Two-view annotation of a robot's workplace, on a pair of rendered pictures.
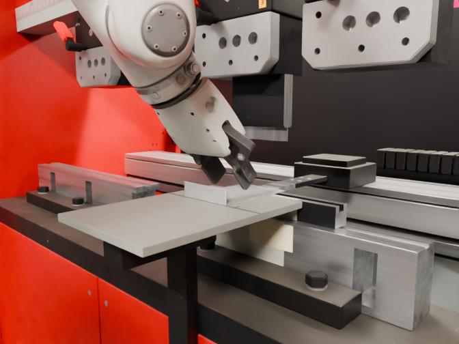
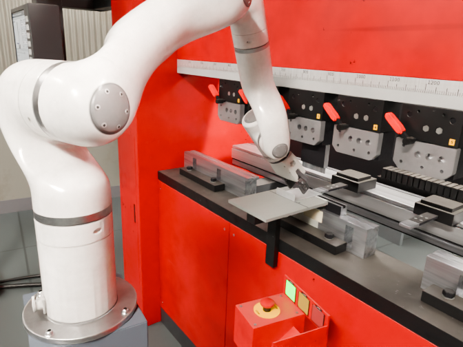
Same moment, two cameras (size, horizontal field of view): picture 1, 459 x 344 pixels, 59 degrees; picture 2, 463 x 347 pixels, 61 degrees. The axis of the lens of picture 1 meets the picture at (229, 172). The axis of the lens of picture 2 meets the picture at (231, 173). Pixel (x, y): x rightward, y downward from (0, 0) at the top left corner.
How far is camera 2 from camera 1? 74 cm
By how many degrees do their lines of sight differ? 12
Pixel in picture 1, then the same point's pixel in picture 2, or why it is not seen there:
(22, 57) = (178, 87)
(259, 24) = (315, 124)
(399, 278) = (360, 238)
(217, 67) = (295, 136)
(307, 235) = (328, 217)
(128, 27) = (268, 150)
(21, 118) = (176, 123)
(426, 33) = (375, 152)
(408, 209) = (385, 206)
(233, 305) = (294, 242)
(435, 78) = not seen: hidden behind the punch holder
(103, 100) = not seen: hidden behind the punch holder
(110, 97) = not seen: hidden behind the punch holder
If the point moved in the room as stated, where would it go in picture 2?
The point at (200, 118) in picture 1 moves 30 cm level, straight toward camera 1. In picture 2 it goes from (287, 169) to (291, 205)
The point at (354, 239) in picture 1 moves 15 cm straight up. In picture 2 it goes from (346, 221) to (352, 173)
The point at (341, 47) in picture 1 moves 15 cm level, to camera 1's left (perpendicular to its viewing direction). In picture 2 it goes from (346, 146) to (293, 142)
